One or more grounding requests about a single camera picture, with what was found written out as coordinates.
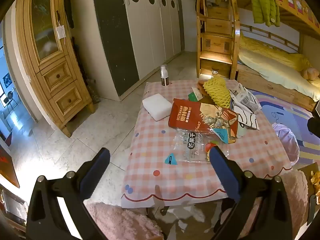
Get tan plush toy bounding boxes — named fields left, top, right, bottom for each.
left=301, top=67, right=320, bottom=80

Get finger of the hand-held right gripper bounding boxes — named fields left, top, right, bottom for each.
left=307, top=117, right=320, bottom=137

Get white wardrobe with portholes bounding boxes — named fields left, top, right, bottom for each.
left=91, top=0, right=185, bottom=102

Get green and white packet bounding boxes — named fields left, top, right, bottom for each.
left=188, top=87, right=204, bottom=102

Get wooden bunk bed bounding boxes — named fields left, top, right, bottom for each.
left=228, top=0, right=320, bottom=112

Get green puffer jacket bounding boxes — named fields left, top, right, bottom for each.
left=251, top=0, right=280, bottom=27

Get orange wrapper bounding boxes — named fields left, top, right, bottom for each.
left=196, top=80, right=208, bottom=95

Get black flat tool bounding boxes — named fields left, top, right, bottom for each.
left=307, top=194, right=317, bottom=224

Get pale yellow bed sheet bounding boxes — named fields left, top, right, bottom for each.
left=237, top=49, right=320, bottom=103

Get teal wrapper piece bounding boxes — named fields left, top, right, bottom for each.
left=211, top=128, right=229, bottom=144

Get clear plastic snack packet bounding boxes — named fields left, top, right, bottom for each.
left=174, top=127, right=229, bottom=163

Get wooden glass-door cabinet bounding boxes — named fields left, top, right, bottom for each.
left=15, top=0, right=96, bottom=138

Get yellow blanket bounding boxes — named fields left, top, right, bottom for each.
left=239, top=31, right=312, bottom=72

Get pink checked tablecloth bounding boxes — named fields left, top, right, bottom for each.
left=121, top=79, right=293, bottom=208

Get white black-lined wrapper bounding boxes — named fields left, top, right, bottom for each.
left=231, top=102, right=260, bottom=130

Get pastel rainbow rug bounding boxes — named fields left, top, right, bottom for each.
left=246, top=89, right=320, bottom=165

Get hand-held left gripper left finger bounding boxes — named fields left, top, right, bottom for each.
left=26, top=147, right=111, bottom=240

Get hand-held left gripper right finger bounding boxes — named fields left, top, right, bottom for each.
left=209, top=146, right=293, bottom=240

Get blue triangular sticker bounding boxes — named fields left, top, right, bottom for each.
left=164, top=152, right=178, bottom=165

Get red snack bag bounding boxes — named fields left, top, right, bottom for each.
left=168, top=98, right=240, bottom=144

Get yellow foam fruit net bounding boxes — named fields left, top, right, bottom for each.
left=203, top=77, right=232, bottom=109

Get orange peels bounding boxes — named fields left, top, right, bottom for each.
left=310, top=171, right=320, bottom=189

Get wooden stool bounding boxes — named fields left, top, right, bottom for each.
left=297, top=162, right=320, bottom=228

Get grey barcode packet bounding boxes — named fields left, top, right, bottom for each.
left=229, top=83, right=262, bottom=113

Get wooden staircase drawers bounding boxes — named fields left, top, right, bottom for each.
left=196, top=0, right=240, bottom=80

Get white and brown bottle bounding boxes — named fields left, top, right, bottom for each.
left=160, top=65, right=170, bottom=87

